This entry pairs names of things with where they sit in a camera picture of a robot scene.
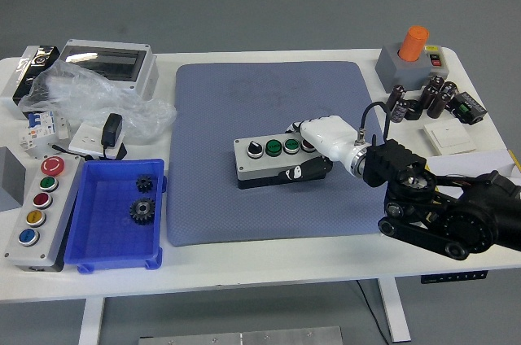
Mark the black power adapter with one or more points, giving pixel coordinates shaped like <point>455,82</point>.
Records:
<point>112,129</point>

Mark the grey five-button control box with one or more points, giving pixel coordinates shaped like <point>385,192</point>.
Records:
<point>24,206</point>

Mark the orange cylinder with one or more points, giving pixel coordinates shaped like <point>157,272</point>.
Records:
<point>413,42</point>

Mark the small black gear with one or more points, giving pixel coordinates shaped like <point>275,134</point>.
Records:
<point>144,183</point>

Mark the white table leg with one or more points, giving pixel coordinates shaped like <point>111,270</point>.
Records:
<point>395,312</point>
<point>91,320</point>

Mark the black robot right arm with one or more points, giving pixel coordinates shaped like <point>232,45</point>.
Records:
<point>468,215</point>

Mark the grey-blue padded mat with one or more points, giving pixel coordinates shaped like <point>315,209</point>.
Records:
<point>228,215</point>

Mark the black module with green terminal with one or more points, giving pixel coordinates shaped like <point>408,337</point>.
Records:
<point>468,108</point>

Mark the black desk control panel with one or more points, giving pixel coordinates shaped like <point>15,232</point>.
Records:
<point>454,277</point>

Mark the large black gear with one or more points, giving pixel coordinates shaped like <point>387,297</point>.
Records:
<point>143,210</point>

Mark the white wall socket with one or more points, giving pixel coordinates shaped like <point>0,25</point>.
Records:
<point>83,137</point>

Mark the white breaker module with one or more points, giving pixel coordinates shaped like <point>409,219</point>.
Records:
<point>63,127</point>

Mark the clear plastic bag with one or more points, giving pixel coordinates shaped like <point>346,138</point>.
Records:
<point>81,93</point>

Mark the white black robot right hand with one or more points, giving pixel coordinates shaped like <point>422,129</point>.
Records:
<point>331,135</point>

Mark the white red-black switch box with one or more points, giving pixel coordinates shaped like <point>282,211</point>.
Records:
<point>436,61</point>

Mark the grey enclosure with clear lid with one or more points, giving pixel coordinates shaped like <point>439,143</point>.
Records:
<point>106,62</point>

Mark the white blue circuit breaker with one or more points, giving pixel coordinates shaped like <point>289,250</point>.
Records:
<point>36,129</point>

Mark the blue plastic bin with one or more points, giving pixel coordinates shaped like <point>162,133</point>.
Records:
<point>110,235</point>

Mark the grey four-button control box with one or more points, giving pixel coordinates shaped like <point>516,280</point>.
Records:
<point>252,168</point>

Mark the white wall switch panel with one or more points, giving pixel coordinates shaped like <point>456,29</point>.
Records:
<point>449,137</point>

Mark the grey block holder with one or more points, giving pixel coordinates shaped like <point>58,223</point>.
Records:
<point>392,68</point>

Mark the white paper booklet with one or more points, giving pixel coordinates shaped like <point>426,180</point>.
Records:
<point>480,162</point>

